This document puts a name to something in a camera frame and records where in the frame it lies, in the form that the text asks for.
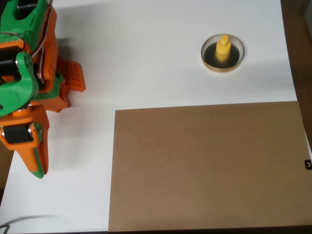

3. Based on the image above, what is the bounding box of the small yellow plastic knob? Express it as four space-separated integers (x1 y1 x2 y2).
215 35 232 56

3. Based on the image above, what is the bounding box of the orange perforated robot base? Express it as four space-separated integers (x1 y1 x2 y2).
31 55 87 114

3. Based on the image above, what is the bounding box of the round dish with dark inside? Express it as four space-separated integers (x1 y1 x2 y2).
201 33 245 74

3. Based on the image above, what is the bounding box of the large white paper sheet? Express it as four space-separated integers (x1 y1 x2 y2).
0 0 298 234

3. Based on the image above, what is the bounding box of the brown fibreboard sheet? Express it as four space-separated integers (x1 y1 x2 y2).
108 101 311 232

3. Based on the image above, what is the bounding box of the grey cable with black loop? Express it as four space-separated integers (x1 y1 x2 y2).
0 214 60 234

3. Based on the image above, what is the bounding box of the white red arm servo wire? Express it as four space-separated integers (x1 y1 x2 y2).
36 4 53 83

